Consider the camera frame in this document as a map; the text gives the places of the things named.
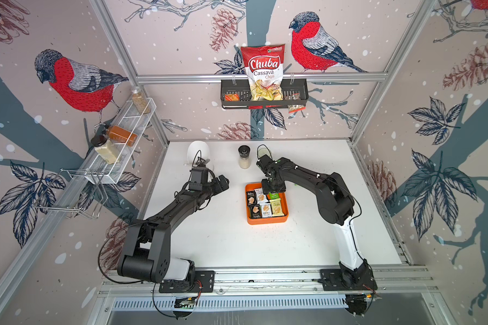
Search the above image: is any orange sauce bottle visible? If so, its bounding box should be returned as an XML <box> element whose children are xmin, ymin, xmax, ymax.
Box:
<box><xmin>102</xmin><ymin>125</ymin><xmax>138</xmax><ymax>147</ymax></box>

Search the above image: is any black cookie packet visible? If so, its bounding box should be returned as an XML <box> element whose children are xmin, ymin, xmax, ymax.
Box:
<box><xmin>249</xmin><ymin>204</ymin><xmax>262</xmax><ymax>219</ymax></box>
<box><xmin>246</xmin><ymin>190</ymin><xmax>257</xmax><ymax>206</ymax></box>

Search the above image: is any glass grinder black cap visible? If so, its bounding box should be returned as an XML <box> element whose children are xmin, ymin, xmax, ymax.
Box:
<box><xmin>238</xmin><ymin>145</ymin><xmax>251</xmax><ymax>169</ymax></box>

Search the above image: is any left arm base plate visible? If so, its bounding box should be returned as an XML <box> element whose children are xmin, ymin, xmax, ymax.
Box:
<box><xmin>159</xmin><ymin>270</ymin><xmax>215</xmax><ymax>293</ymax></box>

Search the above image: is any white cookie packet front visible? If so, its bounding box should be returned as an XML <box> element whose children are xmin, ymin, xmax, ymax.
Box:
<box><xmin>260</xmin><ymin>203</ymin><xmax>272</xmax><ymax>218</ymax></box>

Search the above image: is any black cookie packet front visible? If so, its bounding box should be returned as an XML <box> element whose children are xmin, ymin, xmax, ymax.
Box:
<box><xmin>249</xmin><ymin>204</ymin><xmax>262</xmax><ymax>219</ymax></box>

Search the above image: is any black wall basket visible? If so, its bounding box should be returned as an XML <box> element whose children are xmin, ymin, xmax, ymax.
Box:
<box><xmin>220</xmin><ymin>79</ymin><xmax>309</xmax><ymax>109</ymax></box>

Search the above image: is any orange storage box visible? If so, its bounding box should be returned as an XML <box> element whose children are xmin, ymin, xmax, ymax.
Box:
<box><xmin>245</xmin><ymin>183</ymin><xmax>289</xmax><ymax>226</ymax></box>

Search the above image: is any white cookie packet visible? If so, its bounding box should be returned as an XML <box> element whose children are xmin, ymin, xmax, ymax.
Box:
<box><xmin>260</xmin><ymin>203</ymin><xmax>272</xmax><ymax>218</ymax></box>
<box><xmin>254</xmin><ymin>188</ymin><xmax>268</xmax><ymax>204</ymax></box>

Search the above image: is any green cookie packet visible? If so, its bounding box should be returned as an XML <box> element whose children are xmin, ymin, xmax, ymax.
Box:
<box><xmin>268</xmin><ymin>193</ymin><xmax>280</xmax><ymax>200</ymax></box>

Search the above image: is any red Chuba chips bag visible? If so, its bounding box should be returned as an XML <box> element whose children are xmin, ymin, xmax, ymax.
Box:
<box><xmin>241</xmin><ymin>44</ymin><xmax>285</xmax><ymax>101</ymax></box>

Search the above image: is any green glass cup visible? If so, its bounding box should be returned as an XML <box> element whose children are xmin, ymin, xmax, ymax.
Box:
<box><xmin>257</xmin><ymin>144</ymin><xmax>272</xmax><ymax>160</ymax></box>

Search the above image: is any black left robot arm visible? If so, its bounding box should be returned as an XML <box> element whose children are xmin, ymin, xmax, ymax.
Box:
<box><xmin>117</xmin><ymin>175</ymin><xmax>230</xmax><ymax>283</ymax></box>

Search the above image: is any pale spice jar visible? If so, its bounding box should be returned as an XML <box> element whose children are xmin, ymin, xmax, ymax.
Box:
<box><xmin>91</xmin><ymin>135</ymin><xmax>120</xmax><ymax>165</ymax></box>

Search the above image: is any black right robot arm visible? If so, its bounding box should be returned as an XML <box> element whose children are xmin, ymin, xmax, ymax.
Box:
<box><xmin>257</xmin><ymin>154</ymin><xmax>378</xmax><ymax>292</ymax></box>

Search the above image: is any beige cookie packet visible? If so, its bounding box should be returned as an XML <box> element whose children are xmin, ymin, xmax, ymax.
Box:
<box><xmin>270</xmin><ymin>198</ymin><xmax>285</xmax><ymax>217</ymax></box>

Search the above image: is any white utensil holder cup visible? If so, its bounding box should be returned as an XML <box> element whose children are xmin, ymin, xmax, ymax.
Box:
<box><xmin>187</xmin><ymin>141</ymin><xmax>214</xmax><ymax>171</ymax></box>

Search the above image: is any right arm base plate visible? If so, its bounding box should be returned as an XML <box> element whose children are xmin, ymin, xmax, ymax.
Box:
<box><xmin>318</xmin><ymin>265</ymin><xmax>378</xmax><ymax>291</ymax></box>

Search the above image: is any glass spice jar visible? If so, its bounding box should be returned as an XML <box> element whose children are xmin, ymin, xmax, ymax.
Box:
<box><xmin>131</xmin><ymin>87</ymin><xmax>151</xmax><ymax>115</ymax></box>

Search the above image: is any aluminium front rail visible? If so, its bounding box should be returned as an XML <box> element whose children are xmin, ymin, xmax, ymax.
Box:
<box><xmin>97</xmin><ymin>265</ymin><xmax>439</xmax><ymax>299</ymax></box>

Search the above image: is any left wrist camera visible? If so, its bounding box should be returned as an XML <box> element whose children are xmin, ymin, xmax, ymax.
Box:
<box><xmin>188</xmin><ymin>165</ymin><xmax>210</xmax><ymax>192</ymax></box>

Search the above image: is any white wire wall shelf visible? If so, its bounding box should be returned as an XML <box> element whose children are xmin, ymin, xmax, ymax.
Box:
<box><xmin>32</xmin><ymin>97</ymin><xmax>157</xmax><ymax>219</ymax></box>

